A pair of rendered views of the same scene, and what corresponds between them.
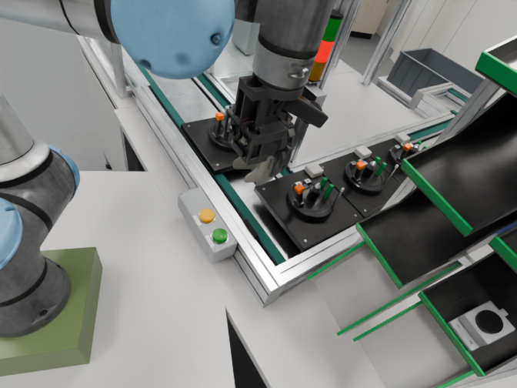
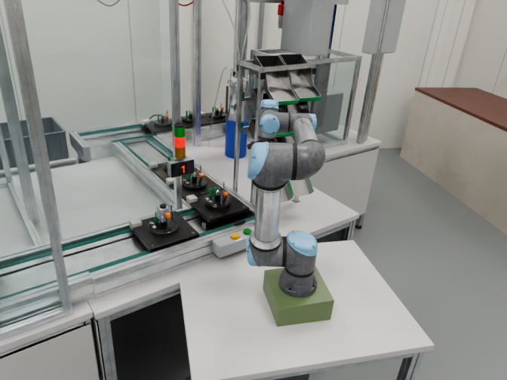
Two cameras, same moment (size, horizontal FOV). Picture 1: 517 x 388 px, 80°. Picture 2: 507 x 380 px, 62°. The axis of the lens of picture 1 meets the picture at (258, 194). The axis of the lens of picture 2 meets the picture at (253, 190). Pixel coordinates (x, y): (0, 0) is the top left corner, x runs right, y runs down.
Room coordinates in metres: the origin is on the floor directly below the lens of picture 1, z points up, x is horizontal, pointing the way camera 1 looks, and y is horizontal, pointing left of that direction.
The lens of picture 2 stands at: (0.18, 1.71, 2.05)
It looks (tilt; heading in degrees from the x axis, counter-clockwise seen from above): 27 degrees down; 279
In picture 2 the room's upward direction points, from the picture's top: 4 degrees clockwise
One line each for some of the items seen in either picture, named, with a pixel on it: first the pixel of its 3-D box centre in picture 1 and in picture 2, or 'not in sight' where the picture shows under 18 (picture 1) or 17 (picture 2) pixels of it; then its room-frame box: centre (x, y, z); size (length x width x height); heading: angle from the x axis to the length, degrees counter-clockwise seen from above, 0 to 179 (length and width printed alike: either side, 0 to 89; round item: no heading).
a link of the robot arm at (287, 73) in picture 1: (284, 63); (268, 131); (0.39, 0.02, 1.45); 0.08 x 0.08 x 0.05
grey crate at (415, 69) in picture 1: (438, 83); not in sight; (2.50, -1.06, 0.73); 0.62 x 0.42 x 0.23; 46
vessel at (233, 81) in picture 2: not in sight; (238, 92); (0.75, -1.08, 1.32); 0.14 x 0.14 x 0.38
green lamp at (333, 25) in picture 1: (328, 26); (179, 130); (0.80, -0.04, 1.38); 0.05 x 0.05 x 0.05
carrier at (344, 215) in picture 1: (314, 192); (217, 196); (0.65, -0.15, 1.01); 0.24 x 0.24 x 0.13; 46
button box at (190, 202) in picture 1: (205, 222); (235, 242); (0.49, 0.11, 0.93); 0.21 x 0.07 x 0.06; 46
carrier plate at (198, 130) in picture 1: (228, 140); (164, 230); (0.82, 0.15, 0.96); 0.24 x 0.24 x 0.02; 46
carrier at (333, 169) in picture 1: (368, 170); (194, 178); (0.82, -0.32, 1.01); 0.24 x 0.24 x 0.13; 46
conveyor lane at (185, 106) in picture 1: (238, 157); (170, 234); (0.81, 0.10, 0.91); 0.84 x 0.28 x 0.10; 46
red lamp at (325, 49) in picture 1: (321, 48); (179, 141); (0.80, -0.04, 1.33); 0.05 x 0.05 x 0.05
